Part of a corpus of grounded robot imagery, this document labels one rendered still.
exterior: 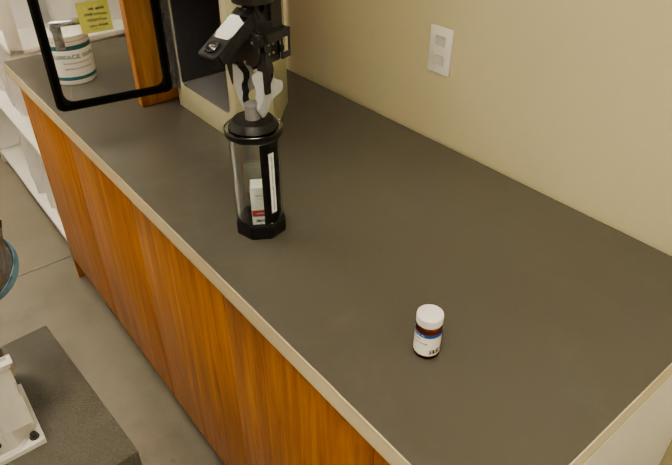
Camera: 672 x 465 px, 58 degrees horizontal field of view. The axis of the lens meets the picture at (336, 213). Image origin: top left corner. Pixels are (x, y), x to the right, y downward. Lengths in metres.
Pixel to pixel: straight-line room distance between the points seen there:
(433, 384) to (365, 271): 0.28
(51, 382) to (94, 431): 0.13
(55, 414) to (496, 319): 0.69
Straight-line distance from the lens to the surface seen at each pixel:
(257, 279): 1.11
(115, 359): 2.37
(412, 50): 1.61
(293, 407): 1.19
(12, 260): 1.07
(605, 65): 1.30
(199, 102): 1.69
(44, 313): 2.66
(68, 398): 1.00
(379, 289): 1.09
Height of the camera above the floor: 1.65
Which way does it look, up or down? 34 degrees down
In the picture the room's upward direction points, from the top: straight up
